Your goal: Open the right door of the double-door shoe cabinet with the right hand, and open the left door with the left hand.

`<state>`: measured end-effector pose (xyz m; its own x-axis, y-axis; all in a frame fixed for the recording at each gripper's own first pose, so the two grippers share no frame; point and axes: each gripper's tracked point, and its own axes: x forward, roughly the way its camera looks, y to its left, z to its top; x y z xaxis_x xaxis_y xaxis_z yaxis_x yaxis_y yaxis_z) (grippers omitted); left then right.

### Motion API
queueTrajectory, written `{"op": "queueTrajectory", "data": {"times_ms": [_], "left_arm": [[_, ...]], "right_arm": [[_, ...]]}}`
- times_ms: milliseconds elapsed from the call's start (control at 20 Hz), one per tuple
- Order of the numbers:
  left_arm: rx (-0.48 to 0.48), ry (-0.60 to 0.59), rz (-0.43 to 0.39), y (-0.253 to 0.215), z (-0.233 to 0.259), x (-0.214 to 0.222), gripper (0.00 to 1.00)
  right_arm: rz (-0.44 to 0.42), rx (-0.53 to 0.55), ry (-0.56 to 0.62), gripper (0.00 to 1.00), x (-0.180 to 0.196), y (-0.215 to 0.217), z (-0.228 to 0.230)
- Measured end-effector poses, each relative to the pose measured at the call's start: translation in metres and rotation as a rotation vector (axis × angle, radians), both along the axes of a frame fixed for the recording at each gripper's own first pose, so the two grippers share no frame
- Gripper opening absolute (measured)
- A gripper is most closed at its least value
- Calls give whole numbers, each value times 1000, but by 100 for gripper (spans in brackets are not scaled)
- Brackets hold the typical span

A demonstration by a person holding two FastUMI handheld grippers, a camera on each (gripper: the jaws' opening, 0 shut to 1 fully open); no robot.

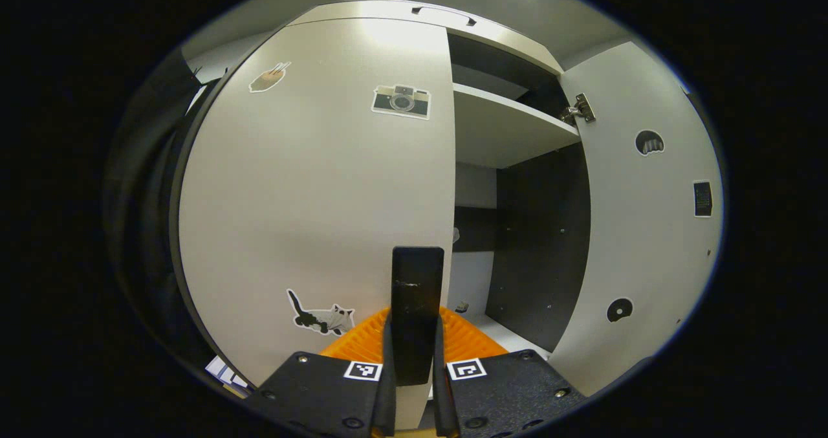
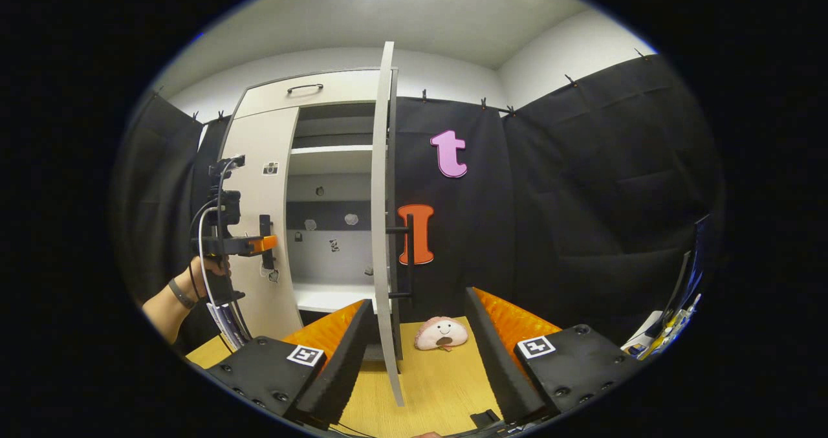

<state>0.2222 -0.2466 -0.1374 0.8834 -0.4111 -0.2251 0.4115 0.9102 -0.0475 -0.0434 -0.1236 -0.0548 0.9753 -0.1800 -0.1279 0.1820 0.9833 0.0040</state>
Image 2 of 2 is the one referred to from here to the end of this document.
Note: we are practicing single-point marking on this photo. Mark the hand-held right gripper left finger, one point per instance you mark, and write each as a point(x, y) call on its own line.
point(336, 367)

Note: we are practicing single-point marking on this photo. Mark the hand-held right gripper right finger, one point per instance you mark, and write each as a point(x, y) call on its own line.
point(498, 360)

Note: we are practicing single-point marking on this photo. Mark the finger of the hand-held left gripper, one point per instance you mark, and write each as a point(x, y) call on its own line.
point(255, 244)

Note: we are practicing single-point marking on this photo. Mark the beige cabinet door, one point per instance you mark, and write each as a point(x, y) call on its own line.
point(259, 140)
point(383, 231)

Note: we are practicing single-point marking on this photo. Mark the beige double-door shoe cabinet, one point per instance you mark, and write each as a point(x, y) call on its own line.
point(330, 160)

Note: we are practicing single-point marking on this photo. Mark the beige cabinet drawer front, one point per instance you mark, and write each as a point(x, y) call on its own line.
point(336, 95)

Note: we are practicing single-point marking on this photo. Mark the pink plush toy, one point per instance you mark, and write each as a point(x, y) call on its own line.
point(441, 333)

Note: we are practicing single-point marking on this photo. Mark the stack of white books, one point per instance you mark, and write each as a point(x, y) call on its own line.
point(223, 325)

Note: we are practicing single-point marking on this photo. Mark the dark wristband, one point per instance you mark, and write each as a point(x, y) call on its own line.
point(181, 294)

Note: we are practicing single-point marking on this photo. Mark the pile of colourful packets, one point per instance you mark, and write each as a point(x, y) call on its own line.
point(673, 328)

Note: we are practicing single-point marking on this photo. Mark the black backdrop cloth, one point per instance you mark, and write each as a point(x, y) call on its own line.
point(582, 198)

